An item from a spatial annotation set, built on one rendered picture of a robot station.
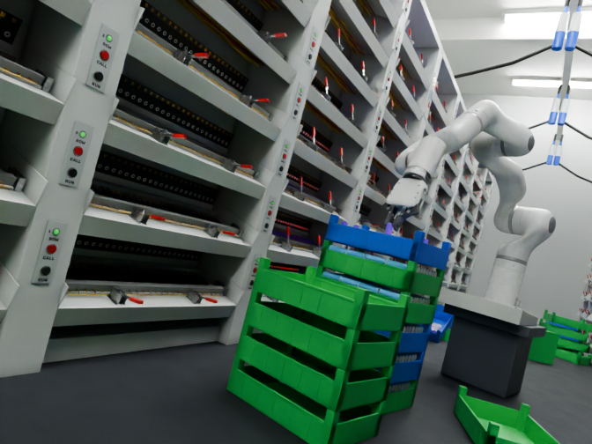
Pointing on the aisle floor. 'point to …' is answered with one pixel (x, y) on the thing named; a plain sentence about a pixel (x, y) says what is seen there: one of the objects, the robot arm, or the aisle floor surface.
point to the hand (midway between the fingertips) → (393, 222)
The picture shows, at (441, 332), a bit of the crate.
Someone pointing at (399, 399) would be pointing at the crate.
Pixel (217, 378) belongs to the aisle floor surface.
